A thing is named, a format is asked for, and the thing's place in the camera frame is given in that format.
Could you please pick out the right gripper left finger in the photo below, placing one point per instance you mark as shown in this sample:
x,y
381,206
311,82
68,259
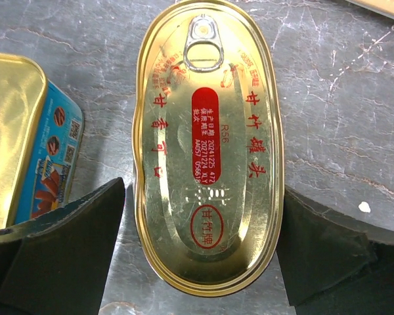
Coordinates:
x,y
58,263

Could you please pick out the wooden cube cabinet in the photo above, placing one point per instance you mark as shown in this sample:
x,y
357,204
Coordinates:
x,y
383,7

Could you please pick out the oval red fish tin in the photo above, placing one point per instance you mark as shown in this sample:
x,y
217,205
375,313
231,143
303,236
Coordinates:
x,y
208,149

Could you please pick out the gold rectangular meat tin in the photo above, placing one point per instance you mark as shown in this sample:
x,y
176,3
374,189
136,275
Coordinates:
x,y
40,132

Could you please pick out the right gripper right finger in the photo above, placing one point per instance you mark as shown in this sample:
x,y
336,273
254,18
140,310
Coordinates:
x,y
332,263

